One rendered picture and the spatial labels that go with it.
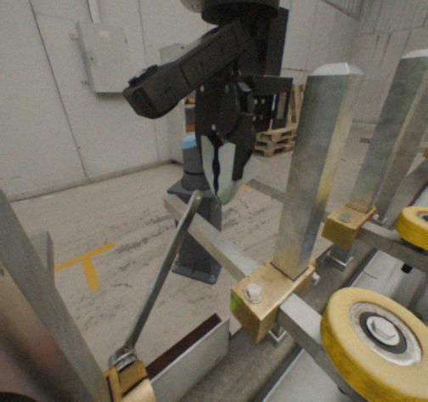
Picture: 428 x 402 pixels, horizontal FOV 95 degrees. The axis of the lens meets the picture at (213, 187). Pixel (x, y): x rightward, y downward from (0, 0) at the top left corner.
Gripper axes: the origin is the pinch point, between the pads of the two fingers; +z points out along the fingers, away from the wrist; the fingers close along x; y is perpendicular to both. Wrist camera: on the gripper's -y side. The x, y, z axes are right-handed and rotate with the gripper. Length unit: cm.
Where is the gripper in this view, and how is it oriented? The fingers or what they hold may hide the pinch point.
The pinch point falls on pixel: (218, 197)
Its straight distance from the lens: 25.7
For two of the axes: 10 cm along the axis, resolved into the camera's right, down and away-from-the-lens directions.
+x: -6.0, -3.6, 7.1
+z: 0.0, 8.9, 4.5
